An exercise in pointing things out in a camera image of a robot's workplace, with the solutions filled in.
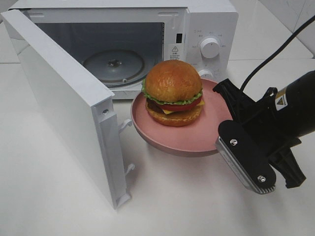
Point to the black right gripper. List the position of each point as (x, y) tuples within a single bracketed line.
[(266, 126)]

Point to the pink round plate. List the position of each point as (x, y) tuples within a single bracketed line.
[(194, 140)]

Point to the burger with lettuce and cheese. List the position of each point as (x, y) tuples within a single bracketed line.
[(174, 93)]

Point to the white microwave door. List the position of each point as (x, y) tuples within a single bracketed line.
[(75, 102)]

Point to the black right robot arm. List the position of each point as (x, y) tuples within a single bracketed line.
[(298, 99)]

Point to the lower white microwave knob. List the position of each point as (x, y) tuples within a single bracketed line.
[(206, 74)]

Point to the white microwave knob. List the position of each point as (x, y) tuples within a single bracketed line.
[(206, 74), (210, 47)]

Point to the upper white microwave knob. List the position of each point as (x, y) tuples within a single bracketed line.
[(210, 47)]

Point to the white warning label sticker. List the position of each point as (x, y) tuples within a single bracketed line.
[(175, 52)]

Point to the glass microwave turntable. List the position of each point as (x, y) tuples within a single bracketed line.
[(116, 68)]

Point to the white microwave oven body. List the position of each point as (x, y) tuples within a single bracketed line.
[(104, 48)]

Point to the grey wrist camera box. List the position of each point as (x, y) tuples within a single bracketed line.
[(243, 156)]

